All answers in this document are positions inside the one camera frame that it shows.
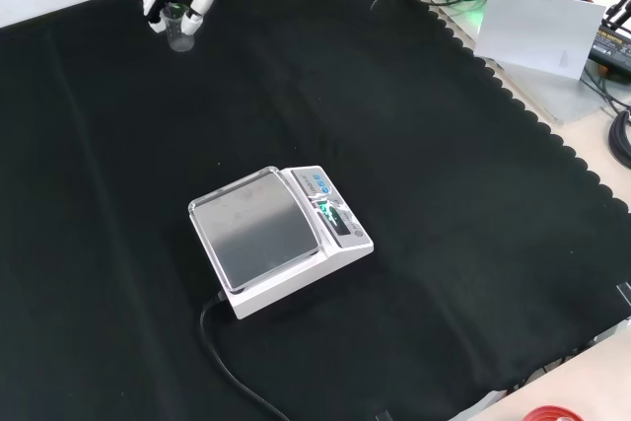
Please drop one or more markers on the black power adapter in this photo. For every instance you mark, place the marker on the black power adapter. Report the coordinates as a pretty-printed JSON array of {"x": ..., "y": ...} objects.
[{"x": 611, "y": 44}]

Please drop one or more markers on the white electronic balance steel pan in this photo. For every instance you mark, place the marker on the white electronic balance steel pan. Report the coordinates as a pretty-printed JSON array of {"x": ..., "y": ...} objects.
[{"x": 256, "y": 224}]

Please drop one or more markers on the pale grey board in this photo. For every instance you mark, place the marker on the pale grey board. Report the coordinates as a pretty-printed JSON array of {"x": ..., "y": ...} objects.
[{"x": 537, "y": 31}]

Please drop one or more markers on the black bench cloth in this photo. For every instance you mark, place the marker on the black bench cloth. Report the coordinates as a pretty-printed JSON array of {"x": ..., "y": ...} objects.
[{"x": 394, "y": 145}]

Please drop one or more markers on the grey metal base plate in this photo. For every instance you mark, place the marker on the grey metal base plate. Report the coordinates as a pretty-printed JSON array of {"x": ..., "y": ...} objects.
[{"x": 557, "y": 100}]

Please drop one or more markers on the small clear glass beaker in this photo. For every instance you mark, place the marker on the small clear glass beaker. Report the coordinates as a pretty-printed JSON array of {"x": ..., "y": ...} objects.
[{"x": 180, "y": 40}]

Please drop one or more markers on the black tripod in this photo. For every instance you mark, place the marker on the black tripod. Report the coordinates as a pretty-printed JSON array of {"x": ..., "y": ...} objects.
[{"x": 622, "y": 7}]

